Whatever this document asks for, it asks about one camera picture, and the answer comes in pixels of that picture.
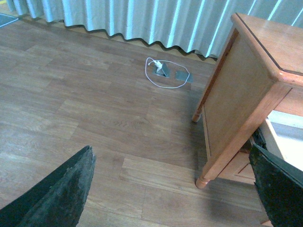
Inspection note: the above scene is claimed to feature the white charger cable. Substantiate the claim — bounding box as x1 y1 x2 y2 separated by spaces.
145 57 190 89

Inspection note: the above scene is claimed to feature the open metal floor socket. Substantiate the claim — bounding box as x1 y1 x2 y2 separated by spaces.
152 63 170 78

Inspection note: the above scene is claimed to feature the wooden nightstand cabinet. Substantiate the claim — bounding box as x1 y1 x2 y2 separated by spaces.
192 13 303 189

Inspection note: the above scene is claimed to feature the closed metal floor plate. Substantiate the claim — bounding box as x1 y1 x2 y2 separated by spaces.
175 71 193 83

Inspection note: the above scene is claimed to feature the white charger plug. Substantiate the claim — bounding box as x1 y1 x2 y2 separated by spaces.
153 61 162 68

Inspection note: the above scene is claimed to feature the wooden drawer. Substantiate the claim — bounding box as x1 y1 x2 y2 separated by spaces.
218 152 255 184
251 111 303 170

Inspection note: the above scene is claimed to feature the grey floor mat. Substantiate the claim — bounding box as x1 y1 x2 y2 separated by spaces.
0 13 18 27

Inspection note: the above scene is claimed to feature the pale pleated curtain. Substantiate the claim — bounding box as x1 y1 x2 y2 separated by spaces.
7 0 303 57

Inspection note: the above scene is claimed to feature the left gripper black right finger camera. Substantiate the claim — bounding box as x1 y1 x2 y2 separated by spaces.
249 144 303 227

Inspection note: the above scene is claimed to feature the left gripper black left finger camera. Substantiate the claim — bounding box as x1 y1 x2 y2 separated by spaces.
0 146 96 227

